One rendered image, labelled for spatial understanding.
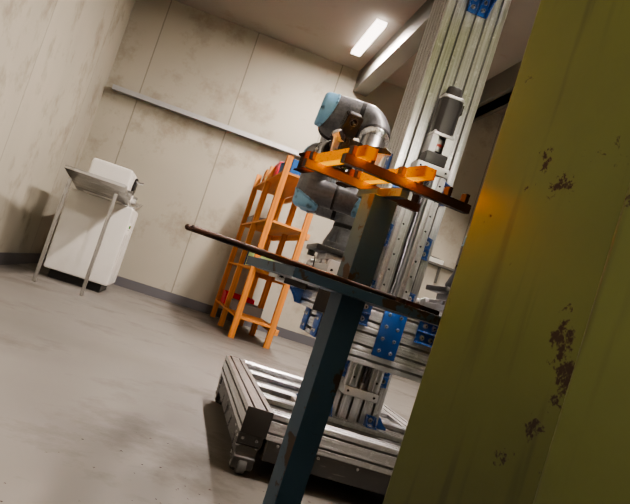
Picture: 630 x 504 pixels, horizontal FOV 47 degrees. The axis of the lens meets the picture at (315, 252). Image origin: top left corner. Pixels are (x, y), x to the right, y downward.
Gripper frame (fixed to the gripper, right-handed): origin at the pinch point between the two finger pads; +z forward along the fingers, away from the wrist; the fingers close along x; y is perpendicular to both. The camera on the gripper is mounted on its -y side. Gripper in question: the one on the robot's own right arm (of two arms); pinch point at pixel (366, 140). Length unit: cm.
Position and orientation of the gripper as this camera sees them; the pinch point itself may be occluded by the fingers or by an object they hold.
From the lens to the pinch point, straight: 182.1
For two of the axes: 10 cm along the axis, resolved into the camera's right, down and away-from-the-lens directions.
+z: 3.6, 0.6, -9.3
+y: -3.1, 9.5, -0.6
